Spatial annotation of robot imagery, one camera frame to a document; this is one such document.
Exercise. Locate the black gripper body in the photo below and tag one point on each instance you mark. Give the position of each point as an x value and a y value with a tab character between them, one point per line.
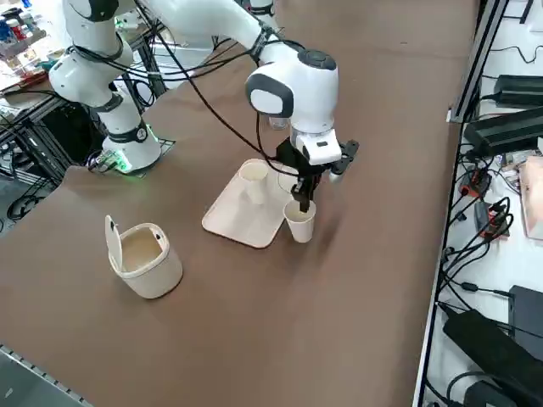
288	157

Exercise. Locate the white disposable paper cup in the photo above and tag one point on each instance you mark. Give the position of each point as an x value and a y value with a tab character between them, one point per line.
302	231
255	188

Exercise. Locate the cream trash bin with lid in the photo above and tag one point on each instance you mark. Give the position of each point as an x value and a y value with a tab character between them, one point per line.
157	271

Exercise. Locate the orange black connector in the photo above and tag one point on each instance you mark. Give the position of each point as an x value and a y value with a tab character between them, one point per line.
477	182

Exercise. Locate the black orange adapter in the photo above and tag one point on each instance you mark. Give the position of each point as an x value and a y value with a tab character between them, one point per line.
494	220

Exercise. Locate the ribbed dark power brick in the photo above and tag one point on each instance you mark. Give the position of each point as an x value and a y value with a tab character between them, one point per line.
500	131

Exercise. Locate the white background machine base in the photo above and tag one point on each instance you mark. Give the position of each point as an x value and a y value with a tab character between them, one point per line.
129	21

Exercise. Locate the black box under table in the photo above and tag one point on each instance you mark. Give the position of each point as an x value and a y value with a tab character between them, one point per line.
72	131

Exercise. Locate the pale pink tissue box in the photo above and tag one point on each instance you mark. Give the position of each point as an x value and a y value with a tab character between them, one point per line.
532	199

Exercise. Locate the black power brick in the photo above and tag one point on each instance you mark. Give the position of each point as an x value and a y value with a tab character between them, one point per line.
522	89

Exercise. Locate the black bag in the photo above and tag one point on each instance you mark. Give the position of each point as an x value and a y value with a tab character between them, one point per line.
488	352

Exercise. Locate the dark grey flat box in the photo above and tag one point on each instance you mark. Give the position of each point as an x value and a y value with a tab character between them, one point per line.
528	313

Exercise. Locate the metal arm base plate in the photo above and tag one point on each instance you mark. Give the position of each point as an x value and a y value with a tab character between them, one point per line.
166	145

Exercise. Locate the white post bracket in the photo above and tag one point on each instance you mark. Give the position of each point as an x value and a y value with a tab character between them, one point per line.
455	116

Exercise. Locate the metal table end rail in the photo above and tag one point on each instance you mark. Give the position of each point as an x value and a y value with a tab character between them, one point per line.
34	373

